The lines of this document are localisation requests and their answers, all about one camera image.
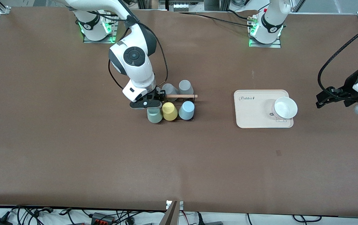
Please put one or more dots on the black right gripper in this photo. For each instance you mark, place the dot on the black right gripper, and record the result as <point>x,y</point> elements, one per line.
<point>158,93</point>

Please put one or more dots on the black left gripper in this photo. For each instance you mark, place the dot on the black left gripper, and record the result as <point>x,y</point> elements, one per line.
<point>349,86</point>

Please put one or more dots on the pale green cup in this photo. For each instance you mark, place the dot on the pale green cup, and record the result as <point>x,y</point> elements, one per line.
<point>154,116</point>

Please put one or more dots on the light blue cup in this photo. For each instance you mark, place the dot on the light blue cup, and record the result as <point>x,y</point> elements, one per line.
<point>186,111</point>

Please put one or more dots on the grey cup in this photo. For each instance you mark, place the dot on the grey cup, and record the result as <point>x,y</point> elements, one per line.
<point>170,89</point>
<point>185,86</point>

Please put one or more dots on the yellow cup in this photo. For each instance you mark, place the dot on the yellow cup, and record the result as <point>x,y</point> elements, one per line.
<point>169,112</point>

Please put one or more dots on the white bowl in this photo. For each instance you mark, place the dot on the white bowl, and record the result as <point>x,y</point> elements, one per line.
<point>286,107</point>

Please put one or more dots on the beige rabbit tray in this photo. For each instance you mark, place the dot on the beige rabbit tray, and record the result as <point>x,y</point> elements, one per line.
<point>254,120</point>

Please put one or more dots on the grey red connector box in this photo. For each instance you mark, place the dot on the grey red connector box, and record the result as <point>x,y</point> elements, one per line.
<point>102,218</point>

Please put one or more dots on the black power adapter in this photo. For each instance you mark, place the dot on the black power adapter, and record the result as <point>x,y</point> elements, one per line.
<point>0,220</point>

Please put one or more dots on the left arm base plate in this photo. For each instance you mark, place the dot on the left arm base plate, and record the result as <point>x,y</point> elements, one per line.
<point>277,44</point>

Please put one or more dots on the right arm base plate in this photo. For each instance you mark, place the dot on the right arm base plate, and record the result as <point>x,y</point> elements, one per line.
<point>114,31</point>

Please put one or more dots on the white mount bracket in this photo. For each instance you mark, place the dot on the white mount bracket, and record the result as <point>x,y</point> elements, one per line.
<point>181,204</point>

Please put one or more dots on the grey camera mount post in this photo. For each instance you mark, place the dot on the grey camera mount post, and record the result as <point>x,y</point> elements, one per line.
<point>170,215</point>

